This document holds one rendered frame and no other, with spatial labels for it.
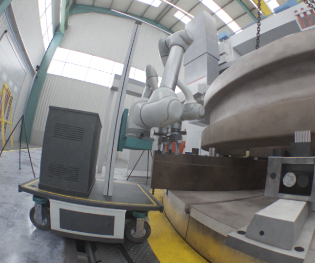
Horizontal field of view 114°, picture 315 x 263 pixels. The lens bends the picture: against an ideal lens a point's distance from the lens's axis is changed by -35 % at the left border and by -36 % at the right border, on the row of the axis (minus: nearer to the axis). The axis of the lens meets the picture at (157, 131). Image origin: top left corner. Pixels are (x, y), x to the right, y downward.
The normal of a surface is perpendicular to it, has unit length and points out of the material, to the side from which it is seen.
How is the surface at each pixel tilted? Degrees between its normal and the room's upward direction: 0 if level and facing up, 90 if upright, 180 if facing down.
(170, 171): 90
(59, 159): 90
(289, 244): 90
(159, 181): 90
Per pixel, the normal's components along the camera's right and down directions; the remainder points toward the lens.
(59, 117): 0.30, -0.11
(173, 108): 0.64, 0.06
